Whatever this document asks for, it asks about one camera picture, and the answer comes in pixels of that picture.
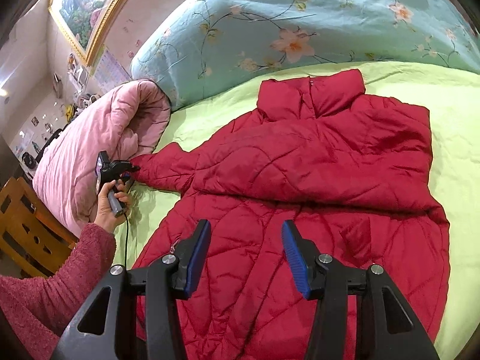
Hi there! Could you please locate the red quilted puffer jacket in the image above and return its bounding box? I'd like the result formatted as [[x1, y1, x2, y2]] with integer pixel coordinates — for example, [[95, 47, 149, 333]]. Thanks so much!
[[134, 69, 450, 359]]

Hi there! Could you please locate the red fuzzy sweater forearm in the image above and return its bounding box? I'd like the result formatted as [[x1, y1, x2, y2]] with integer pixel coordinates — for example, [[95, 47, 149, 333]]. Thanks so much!
[[1, 223, 116, 359]]

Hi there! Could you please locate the person's left hand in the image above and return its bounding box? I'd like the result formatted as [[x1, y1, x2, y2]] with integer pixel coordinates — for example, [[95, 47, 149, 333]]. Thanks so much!
[[93, 178, 133, 235]]

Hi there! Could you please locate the pink quilted comforter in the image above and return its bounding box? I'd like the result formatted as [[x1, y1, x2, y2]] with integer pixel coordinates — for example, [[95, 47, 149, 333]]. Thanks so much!
[[32, 79, 171, 236]]

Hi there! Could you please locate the wooden chair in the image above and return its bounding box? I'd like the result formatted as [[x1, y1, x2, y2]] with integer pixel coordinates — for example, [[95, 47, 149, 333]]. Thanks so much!
[[1, 177, 78, 277]]

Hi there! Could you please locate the teal floral duvet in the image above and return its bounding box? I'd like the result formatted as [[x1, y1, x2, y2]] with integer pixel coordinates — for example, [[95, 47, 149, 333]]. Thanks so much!
[[130, 0, 479, 109]]

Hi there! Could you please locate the gold framed landscape painting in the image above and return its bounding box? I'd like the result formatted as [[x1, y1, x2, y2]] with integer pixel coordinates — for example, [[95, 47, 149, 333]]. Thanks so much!
[[49, 0, 128, 66]]

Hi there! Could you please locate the lime green bed sheet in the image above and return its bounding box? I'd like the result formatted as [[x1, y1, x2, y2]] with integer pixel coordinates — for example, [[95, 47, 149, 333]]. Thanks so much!
[[114, 62, 479, 359]]

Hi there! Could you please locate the wall calendar poster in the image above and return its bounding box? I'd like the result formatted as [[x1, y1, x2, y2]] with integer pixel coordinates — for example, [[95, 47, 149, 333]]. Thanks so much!
[[93, 46, 131, 94]]

